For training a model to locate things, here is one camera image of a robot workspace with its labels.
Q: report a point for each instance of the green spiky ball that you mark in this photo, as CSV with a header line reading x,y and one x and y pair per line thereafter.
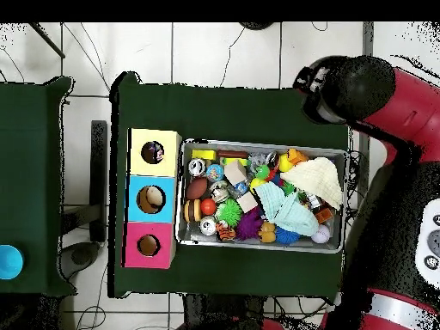
x,y
229,212

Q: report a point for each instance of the cream knitted cloth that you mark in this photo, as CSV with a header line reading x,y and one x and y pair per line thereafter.
x,y
316,178

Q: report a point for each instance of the orange ball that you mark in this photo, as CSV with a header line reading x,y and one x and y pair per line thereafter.
x,y
208,206

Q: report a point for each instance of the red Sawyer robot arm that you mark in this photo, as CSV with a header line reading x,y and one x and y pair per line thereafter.
x,y
412,103

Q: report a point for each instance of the large polka dot napkin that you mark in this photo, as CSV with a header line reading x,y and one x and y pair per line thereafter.
x,y
156,154

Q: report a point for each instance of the black stand bar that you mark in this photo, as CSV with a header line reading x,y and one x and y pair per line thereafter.
x,y
98,172

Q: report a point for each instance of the large dark green tablecloth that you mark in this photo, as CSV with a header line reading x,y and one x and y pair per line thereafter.
x,y
240,110

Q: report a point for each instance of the dark green side tablecloth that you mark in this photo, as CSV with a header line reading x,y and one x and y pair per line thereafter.
x,y
27,172

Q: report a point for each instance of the plush tiger toy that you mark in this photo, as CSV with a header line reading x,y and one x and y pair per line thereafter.
x,y
226,232

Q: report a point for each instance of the toy hamburger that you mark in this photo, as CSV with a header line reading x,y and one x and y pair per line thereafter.
x,y
192,210

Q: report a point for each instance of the shallow clear mesh bin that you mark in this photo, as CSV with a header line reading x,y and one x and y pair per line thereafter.
x,y
275,244

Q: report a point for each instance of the plain wooden cube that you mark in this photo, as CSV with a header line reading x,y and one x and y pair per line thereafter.
x,y
246,202
235,172

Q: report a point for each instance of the mint green cloth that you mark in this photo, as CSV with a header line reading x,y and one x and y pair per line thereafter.
x,y
292,215

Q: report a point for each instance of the white baseball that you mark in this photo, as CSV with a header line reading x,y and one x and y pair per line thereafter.
x,y
320,234

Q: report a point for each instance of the wooden box with three holes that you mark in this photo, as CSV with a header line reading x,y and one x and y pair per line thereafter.
x,y
137,165

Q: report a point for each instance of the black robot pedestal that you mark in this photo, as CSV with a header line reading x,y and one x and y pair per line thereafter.
x,y
220,312

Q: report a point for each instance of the black metal rod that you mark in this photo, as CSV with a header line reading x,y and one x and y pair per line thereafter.
x,y
47,40

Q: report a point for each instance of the blue plastic cup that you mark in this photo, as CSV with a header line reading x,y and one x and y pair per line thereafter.
x,y
10,263

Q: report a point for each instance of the purple spiky toy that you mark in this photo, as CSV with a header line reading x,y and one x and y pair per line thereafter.
x,y
249,225

